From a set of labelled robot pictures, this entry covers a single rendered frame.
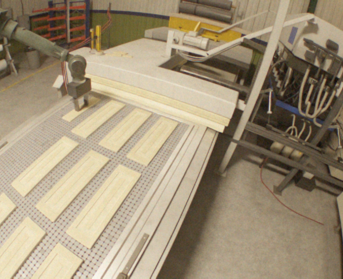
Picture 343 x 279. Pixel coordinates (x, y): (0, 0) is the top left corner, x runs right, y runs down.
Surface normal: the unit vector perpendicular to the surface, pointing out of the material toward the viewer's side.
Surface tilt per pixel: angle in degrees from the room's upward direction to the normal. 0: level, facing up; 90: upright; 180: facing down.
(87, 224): 0
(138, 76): 90
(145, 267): 0
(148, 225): 0
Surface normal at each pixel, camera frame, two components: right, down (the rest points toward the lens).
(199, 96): -0.39, 0.56
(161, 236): 0.14, -0.75
